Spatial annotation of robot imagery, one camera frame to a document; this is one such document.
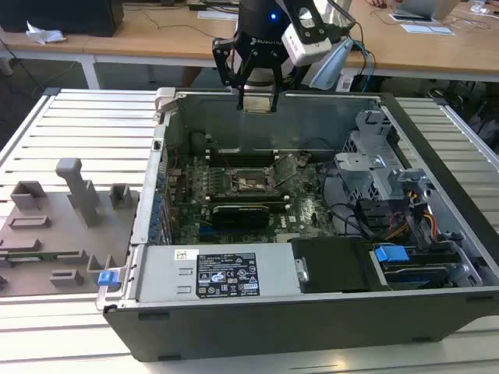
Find silver drive cage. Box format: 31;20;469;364
334;110;437;206

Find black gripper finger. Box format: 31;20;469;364
212;35;257;111
271;56;285;113

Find wooden desk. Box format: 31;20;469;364
0;0;499;90

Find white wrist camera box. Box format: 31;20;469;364
281;23;333;68

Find green motherboard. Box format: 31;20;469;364
161;147;354;247

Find blue case latch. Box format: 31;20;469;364
97;270;119;290

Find silver power supply unit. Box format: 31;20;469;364
134;244;302;305

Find white paper sheet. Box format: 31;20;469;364
400;23;456;37
197;9;239;20

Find red wire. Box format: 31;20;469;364
388;212;407;235

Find graphics card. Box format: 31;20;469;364
211;201;271;231

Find metal socket cover frame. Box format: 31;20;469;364
264;153;310;189

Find green RAM stick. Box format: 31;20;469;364
0;251;85;264

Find black plastic shroud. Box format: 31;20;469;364
290;237;376;294

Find hard disk in blue carrier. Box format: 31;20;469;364
373;244;449;291

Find grey parts rack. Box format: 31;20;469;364
0;157;141;298

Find yellow power wires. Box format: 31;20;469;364
405;189;436;239

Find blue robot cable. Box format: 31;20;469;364
349;37;376;94

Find dark grey PC case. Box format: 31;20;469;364
95;87;499;363

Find silver laptop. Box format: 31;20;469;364
389;0;459;24

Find white crumpled tissue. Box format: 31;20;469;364
25;19;68;44

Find black wire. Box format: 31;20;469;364
322;201;376;239

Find black computer box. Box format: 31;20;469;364
0;0;125;38

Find silver CPU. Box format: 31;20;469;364
242;97;274;115

